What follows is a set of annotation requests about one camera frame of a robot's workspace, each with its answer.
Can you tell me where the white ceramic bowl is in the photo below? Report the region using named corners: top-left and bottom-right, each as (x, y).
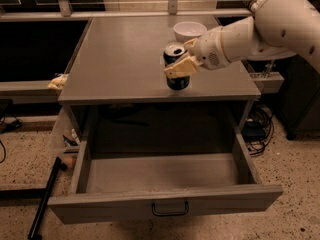
top-left (173, 22), bottom-right (207, 43)

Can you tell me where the yellow crumpled bag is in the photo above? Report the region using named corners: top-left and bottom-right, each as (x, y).
top-left (48, 74), bottom-right (68, 90)

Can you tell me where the grey cabinet counter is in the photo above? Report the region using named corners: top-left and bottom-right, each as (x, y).
top-left (58, 14), bottom-right (262, 142)

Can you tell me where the grey open drawer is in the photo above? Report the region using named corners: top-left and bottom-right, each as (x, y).
top-left (47, 104), bottom-right (284, 226)

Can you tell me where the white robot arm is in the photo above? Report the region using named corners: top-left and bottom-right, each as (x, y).
top-left (164, 0), bottom-right (320, 79)

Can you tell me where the black pole on floor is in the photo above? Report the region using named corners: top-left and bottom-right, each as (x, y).
top-left (28, 157), bottom-right (67, 240)

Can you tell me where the black cable left floor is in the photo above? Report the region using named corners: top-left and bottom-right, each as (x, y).
top-left (0, 98), bottom-right (23, 164)

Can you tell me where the black cable bundle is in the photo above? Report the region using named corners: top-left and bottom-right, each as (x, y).
top-left (241, 104), bottom-right (275, 157)

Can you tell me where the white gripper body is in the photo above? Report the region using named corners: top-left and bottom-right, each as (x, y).
top-left (193, 26), bottom-right (230, 70)

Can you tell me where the blue pepsi can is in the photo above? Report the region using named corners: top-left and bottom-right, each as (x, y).
top-left (163, 42), bottom-right (190, 91)

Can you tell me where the black drawer handle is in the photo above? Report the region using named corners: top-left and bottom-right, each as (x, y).
top-left (151, 200), bottom-right (189, 217)

